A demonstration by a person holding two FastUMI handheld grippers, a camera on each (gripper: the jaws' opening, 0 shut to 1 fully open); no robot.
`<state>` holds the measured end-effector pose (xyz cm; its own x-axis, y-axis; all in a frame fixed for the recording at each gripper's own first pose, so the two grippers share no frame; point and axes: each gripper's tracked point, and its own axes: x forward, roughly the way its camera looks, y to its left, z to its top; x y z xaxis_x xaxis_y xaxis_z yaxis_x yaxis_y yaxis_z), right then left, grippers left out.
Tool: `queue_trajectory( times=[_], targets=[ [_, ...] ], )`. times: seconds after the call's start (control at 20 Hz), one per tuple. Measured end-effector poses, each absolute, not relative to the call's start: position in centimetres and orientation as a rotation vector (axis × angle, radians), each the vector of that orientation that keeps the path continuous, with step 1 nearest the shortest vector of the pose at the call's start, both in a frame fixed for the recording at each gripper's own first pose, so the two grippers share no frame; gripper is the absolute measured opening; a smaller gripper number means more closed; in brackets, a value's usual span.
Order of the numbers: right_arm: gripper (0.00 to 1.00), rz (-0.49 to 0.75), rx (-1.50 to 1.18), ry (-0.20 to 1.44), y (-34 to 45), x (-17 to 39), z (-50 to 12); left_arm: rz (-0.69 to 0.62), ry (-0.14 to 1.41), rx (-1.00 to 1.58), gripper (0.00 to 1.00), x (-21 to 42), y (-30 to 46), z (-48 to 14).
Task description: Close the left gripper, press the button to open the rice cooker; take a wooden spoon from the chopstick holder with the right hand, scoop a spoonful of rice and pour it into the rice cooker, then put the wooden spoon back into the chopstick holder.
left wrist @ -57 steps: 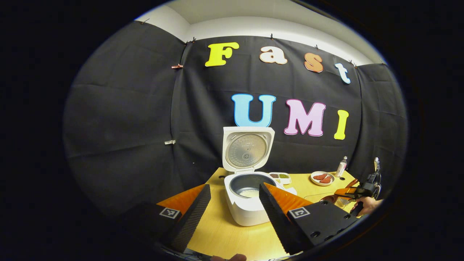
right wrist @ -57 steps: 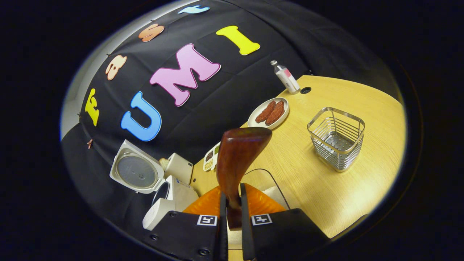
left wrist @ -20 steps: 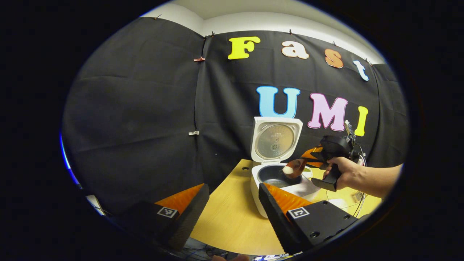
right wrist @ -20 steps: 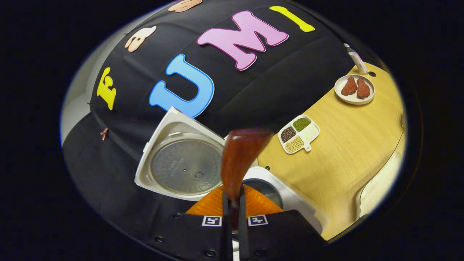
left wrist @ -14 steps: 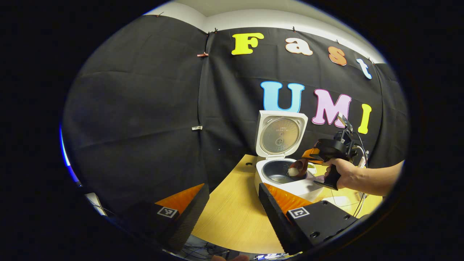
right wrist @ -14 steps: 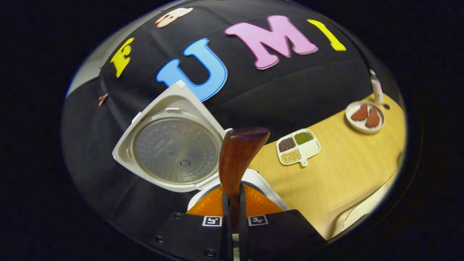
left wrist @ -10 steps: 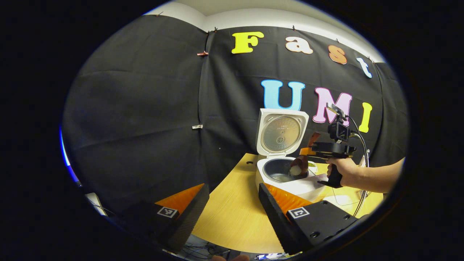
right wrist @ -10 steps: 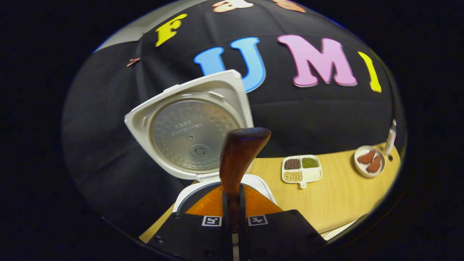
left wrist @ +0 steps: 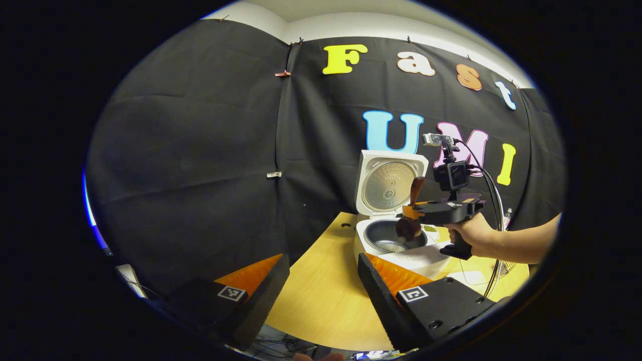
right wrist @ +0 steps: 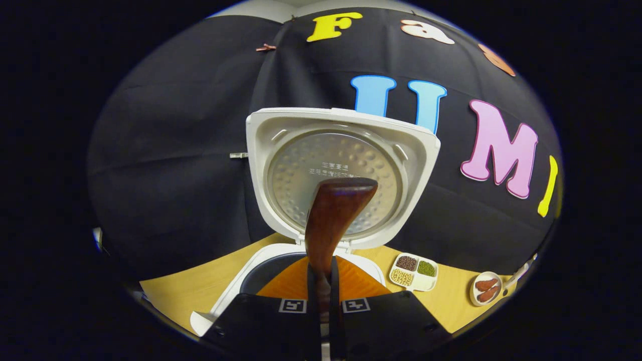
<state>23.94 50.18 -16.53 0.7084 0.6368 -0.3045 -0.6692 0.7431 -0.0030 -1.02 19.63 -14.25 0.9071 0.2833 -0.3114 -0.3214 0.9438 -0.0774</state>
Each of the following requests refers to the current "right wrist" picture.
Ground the white round plate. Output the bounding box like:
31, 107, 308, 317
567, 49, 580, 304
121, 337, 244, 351
469, 271, 504, 307

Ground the brown wooden spoon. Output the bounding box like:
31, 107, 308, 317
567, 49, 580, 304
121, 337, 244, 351
304, 177, 379, 321

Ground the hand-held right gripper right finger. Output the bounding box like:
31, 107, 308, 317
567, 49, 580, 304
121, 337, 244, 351
329, 255, 452, 361

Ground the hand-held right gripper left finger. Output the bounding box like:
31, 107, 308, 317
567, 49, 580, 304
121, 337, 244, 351
201, 256, 322, 361

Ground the white divided bean tray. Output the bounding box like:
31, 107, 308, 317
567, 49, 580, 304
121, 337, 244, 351
389, 252, 439, 292

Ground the black backdrop cloth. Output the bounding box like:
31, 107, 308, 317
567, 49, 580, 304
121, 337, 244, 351
86, 6, 563, 281

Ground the white rice cooker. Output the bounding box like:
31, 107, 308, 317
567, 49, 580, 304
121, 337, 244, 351
190, 107, 441, 337

